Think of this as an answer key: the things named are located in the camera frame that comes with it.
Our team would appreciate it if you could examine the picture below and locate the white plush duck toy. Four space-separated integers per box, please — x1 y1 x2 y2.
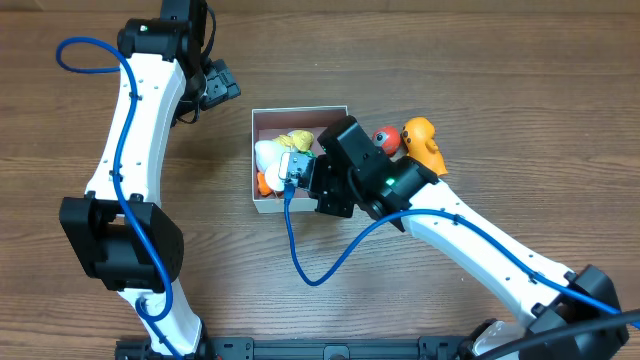
254 129 315 197

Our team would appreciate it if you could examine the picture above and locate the red ball with eye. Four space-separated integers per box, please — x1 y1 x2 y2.
372 126 401 156

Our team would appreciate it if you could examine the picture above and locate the orange dinosaur figure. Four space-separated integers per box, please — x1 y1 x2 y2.
401 117 448 176

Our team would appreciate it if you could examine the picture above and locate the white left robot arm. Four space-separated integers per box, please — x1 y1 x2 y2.
56 16 237 359

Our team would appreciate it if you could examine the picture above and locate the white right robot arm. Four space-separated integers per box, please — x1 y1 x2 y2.
308 116 639 359

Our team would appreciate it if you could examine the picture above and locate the white box with pink interior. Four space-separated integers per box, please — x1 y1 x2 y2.
250 105 349 214

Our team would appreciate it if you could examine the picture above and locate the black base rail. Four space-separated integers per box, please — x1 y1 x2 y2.
114 336 476 360

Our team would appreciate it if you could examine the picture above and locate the thick black cable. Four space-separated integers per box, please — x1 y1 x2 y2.
474 308 640 360

